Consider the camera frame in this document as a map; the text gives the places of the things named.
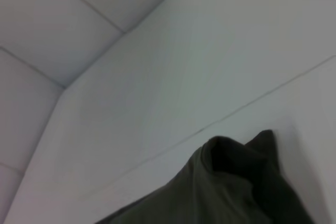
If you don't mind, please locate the dark green FREE t-shirt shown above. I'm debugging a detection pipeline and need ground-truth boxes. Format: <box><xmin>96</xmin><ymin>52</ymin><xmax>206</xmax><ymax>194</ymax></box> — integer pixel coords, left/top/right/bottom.
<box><xmin>94</xmin><ymin>129</ymin><xmax>316</xmax><ymax>224</ymax></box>

